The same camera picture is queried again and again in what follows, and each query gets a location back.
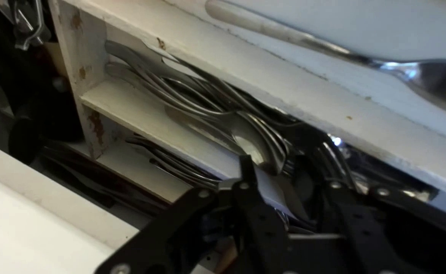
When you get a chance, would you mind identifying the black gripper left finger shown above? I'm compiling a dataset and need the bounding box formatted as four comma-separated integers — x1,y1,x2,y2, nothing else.
95,154,296,274

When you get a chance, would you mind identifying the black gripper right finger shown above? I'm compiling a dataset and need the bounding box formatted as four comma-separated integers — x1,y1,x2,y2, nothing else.
296,151,446,274

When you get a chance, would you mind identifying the stainless steel spoon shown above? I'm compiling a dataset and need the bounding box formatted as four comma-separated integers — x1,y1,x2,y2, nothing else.
106,38,296,174
320,134,358,184
106,55,278,172

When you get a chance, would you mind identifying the slim stainless steel utensil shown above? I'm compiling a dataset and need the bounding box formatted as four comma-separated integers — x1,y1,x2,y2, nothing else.
148,157,220,192
125,136,221,184

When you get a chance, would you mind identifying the white wooden cutlery organizer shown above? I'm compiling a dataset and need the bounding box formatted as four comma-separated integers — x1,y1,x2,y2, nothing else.
46,0,446,215

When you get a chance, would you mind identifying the shiny crumpled plastic wrap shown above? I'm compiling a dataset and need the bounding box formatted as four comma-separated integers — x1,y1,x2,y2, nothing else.
11,0,52,52

